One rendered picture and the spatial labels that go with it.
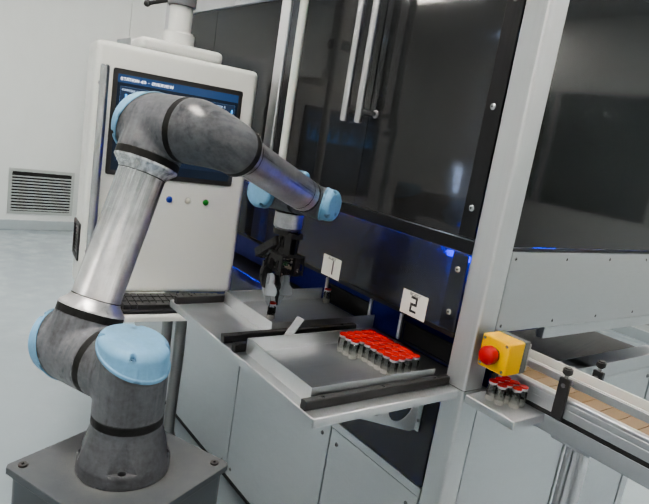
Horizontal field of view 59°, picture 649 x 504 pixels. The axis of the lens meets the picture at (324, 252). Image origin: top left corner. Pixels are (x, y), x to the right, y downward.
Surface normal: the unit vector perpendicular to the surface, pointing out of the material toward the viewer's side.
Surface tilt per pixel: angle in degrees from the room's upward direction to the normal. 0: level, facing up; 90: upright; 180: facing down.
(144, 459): 72
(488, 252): 90
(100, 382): 90
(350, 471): 90
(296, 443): 90
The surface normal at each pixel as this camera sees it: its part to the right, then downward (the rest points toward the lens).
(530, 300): 0.58, 0.25
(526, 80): -0.80, -0.01
